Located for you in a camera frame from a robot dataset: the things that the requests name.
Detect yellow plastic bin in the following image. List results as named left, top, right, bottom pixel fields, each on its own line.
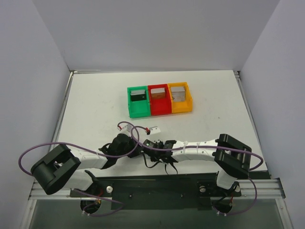
left=167, top=82, right=193, bottom=114

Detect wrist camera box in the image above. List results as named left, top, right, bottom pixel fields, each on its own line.
left=149, top=126, right=161, bottom=135
left=120, top=124, right=132, bottom=136

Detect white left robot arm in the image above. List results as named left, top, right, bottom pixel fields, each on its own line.
left=30, top=134, right=141, bottom=197

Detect green plastic bin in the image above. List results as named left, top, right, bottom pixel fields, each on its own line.
left=127, top=86, right=151, bottom=119

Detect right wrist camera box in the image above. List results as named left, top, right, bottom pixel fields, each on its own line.
left=149, top=126, right=161, bottom=135

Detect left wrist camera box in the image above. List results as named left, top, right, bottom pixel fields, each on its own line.
left=120, top=124, right=132, bottom=136

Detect cards in red bin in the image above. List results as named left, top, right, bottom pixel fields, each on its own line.
left=150, top=88, right=166, bottom=99

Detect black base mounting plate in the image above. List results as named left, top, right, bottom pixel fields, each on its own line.
left=69, top=175, right=241, bottom=212

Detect red plastic bin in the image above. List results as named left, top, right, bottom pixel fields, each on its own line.
left=148, top=84, right=172, bottom=116

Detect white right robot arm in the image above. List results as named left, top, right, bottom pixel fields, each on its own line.
left=142, top=134, right=252, bottom=195

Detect black cards in green bin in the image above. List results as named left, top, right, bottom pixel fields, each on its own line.
left=130, top=89, right=147, bottom=102

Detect cards in yellow bin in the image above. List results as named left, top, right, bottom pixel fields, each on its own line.
left=171, top=86, right=186, bottom=102

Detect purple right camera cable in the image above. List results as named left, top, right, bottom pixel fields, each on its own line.
left=131, top=125, right=264, bottom=217

